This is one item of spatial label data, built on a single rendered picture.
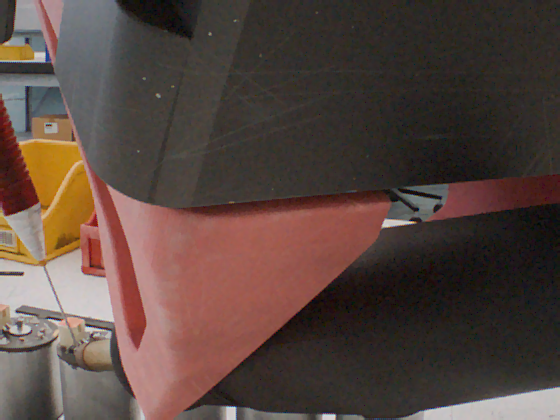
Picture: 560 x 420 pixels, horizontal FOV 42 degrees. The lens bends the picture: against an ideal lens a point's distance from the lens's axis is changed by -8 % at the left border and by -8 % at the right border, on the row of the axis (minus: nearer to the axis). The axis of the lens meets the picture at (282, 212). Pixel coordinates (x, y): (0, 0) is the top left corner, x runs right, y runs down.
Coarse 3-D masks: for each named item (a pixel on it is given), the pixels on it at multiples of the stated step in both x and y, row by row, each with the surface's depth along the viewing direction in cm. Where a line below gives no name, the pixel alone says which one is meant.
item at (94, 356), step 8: (88, 344) 19; (96, 344) 19; (104, 344) 18; (80, 352) 20; (88, 352) 19; (96, 352) 18; (104, 352) 18; (80, 360) 20; (88, 360) 19; (96, 360) 18; (104, 360) 18; (88, 368) 19; (96, 368) 19; (104, 368) 18; (112, 368) 18
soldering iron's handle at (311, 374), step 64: (384, 256) 8; (448, 256) 7; (512, 256) 6; (320, 320) 8; (384, 320) 7; (448, 320) 7; (512, 320) 6; (128, 384) 14; (256, 384) 10; (320, 384) 8; (384, 384) 8; (448, 384) 7; (512, 384) 6
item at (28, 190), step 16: (0, 96) 19; (0, 112) 19; (0, 128) 19; (0, 144) 19; (16, 144) 19; (0, 160) 19; (16, 160) 19; (0, 176) 19; (16, 176) 19; (0, 192) 19; (16, 192) 19; (32, 192) 20; (16, 208) 19
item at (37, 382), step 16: (0, 352) 22; (16, 352) 22; (32, 352) 22; (48, 352) 22; (0, 368) 22; (16, 368) 22; (32, 368) 22; (48, 368) 22; (0, 384) 22; (16, 384) 22; (32, 384) 22; (48, 384) 22; (0, 400) 22; (16, 400) 22; (32, 400) 22; (48, 400) 23; (0, 416) 22; (16, 416) 22; (32, 416) 22; (48, 416) 23
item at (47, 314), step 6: (24, 306) 25; (30, 306) 25; (18, 312) 24; (24, 312) 24; (30, 312) 24; (36, 312) 24; (42, 312) 24; (48, 312) 24; (54, 312) 24; (60, 312) 24; (48, 318) 24; (54, 318) 24; (60, 318) 24; (78, 318) 24; (84, 318) 24; (90, 318) 24; (90, 324) 24; (96, 324) 24; (102, 324) 24; (108, 324) 24; (108, 330) 24
